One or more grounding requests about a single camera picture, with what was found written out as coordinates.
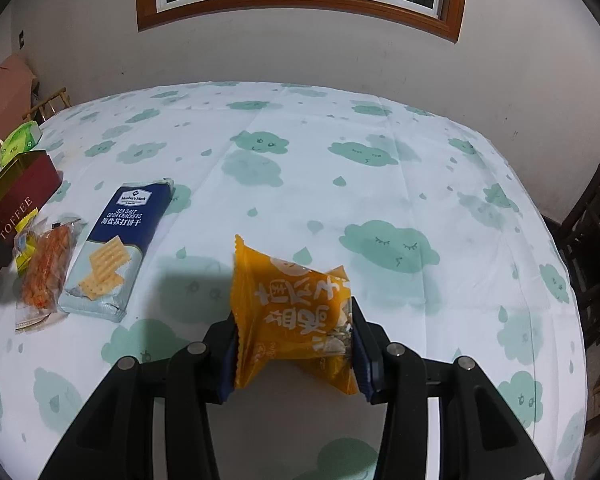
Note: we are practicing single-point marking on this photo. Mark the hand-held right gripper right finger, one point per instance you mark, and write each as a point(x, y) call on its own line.
point(363, 365)

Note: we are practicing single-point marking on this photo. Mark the cloud print tablecloth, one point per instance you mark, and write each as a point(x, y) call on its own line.
point(330, 185)

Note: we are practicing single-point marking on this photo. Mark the dark wall switch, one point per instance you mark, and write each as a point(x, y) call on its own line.
point(21, 38)

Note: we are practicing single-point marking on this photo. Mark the blue cracker packet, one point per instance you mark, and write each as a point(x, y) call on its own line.
point(115, 245)

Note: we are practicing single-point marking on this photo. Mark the clear packet of orange sticks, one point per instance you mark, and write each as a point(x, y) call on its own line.
point(47, 270)

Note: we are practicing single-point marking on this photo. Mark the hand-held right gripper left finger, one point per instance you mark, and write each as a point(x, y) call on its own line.
point(228, 365)

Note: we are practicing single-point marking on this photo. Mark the green tissue box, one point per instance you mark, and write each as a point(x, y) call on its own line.
point(22, 142)

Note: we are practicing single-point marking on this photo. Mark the red and gold tin box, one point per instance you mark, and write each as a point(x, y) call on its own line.
point(25, 185)

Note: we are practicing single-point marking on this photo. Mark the light wooden chair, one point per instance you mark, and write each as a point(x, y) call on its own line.
point(50, 105)

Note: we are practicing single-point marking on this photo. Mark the dark wooden chair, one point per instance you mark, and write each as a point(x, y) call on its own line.
point(592, 240)

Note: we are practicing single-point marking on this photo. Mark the pink cloth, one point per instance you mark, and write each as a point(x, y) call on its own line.
point(2, 105)

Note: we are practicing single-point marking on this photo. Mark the yellow-green snack packet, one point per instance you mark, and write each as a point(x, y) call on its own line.
point(26, 247)

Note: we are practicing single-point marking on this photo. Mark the orange snack packet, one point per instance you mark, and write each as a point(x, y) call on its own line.
point(285, 315)

